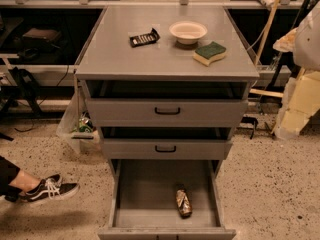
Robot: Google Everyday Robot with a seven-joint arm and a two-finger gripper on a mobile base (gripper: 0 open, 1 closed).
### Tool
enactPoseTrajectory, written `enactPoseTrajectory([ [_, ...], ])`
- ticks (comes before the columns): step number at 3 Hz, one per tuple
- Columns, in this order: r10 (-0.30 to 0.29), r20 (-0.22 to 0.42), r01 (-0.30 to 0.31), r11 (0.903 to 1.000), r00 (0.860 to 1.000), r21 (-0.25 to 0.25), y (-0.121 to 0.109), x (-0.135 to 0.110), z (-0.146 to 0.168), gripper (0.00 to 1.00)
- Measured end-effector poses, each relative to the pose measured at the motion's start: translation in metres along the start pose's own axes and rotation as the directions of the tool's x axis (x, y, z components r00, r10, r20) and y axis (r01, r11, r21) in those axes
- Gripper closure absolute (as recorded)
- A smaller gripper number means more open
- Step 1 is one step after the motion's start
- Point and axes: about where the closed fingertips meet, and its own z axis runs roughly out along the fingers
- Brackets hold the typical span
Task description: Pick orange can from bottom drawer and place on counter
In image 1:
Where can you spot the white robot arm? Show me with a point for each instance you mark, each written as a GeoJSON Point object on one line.
{"type": "Point", "coordinates": [304, 41]}

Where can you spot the grey drawer cabinet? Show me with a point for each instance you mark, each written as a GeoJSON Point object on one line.
{"type": "Point", "coordinates": [167, 68]}

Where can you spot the grey middle drawer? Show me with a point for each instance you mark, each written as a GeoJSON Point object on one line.
{"type": "Point", "coordinates": [166, 143]}

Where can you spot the grey drawer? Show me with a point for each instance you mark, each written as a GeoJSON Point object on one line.
{"type": "Point", "coordinates": [144, 207]}
{"type": "Point", "coordinates": [116, 105]}
{"type": "Point", "coordinates": [166, 143]}

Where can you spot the grey top drawer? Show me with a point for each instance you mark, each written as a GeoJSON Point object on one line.
{"type": "Point", "coordinates": [116, 105]}

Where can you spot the green can in bag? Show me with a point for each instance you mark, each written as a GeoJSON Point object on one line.
{"type": "Point", "coordinates": [85, 125]}

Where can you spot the grey bottom drawer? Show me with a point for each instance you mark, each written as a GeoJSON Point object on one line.
{"type": "Point", "coordinates": [144, 207]}

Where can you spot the green yellow sponge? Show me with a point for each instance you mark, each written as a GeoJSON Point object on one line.
{"type": "Point", "coordinates": [209, 53]}

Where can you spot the clear plastic trash bag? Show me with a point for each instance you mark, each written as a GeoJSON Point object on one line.
{"type": "Point", "coordinates": [68, 128]}

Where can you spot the white bowl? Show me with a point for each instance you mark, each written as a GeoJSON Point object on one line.
{"type": "Point", "coordinates": [188, 32]}

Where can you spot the black white sneaker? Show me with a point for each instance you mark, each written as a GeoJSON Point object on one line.
{"type": "Point", "coordinates": [50, 188]}

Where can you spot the black stand left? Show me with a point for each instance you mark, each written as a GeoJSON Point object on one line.
{"type": "Point", "coordinates": [27, 86]}

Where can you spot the person's leg black trousers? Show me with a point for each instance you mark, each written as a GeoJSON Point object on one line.
{"type": "Point", "coordinates": [14, 180]}

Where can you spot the wooden easel frame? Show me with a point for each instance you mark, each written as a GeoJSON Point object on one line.
{"type": "Point", "coordinates": [294, 114]}

